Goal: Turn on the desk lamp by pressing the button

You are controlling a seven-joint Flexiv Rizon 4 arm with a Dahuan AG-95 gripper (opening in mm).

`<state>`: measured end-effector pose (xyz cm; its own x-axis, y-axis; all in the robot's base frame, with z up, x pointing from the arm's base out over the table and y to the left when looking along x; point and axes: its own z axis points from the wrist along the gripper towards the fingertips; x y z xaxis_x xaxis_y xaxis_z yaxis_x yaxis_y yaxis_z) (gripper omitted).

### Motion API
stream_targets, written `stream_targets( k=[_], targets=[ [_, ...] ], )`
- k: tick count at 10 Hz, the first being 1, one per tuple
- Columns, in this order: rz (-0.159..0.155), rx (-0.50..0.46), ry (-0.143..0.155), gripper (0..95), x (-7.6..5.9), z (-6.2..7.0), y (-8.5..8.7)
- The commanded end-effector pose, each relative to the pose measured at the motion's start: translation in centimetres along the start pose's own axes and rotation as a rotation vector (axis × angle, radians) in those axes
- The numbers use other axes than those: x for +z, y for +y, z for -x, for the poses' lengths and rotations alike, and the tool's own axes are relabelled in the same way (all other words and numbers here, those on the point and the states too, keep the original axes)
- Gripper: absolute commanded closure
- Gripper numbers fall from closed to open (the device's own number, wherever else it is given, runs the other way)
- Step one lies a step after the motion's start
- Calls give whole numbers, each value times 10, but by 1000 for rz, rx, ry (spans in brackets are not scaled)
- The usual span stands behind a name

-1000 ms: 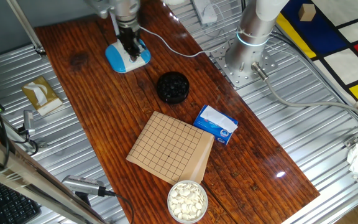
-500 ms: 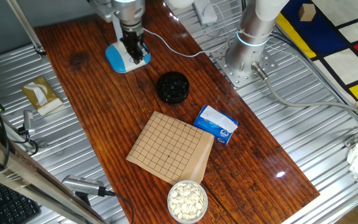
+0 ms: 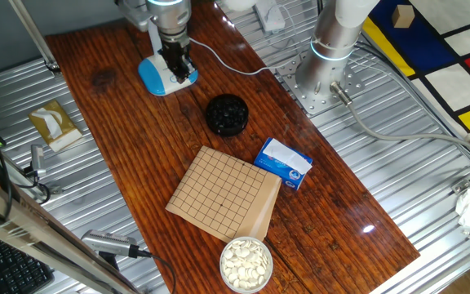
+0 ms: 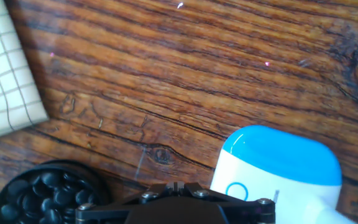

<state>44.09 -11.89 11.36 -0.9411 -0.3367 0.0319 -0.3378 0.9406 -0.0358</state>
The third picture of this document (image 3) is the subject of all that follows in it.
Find slanted metal rod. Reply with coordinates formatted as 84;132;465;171
8;0;61;74

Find thick grey robot hose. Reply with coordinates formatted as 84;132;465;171
329;80;470;163

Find blue and white desk lamp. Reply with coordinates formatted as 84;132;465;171
137;0;257;97

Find blue tissue pack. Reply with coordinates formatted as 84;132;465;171
253;137;314;191

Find black bowl of black stones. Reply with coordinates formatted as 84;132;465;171
205;93;250;138

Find colourful block pattern mat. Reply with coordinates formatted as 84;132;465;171
361;0;470;136

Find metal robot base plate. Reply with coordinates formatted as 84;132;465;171
276;51;366;115

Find white power strip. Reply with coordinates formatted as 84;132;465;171
254;0;286;33

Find aluminium frame beam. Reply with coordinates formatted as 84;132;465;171
0;163;138;294

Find white lamp power cable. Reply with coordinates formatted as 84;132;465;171
188;3;301;77

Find beige gridded go board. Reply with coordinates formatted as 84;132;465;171
165;145;283;243

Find grey clamp with black cable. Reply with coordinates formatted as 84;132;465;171
22;143;52;205

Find black keyboard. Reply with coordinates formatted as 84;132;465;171
0;232;55;294

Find white bowl of white stones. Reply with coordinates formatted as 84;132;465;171
219;235;274;294

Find yellow tissue pack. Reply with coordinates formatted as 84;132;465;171
28;99;84;153

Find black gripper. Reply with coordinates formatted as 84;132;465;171
159;35;198;85

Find black camera cable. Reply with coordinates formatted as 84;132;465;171
136;248;178;294

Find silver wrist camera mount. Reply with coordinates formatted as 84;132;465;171
115;0;151;33

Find small wooden cube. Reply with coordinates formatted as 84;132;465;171
391;4;416;29

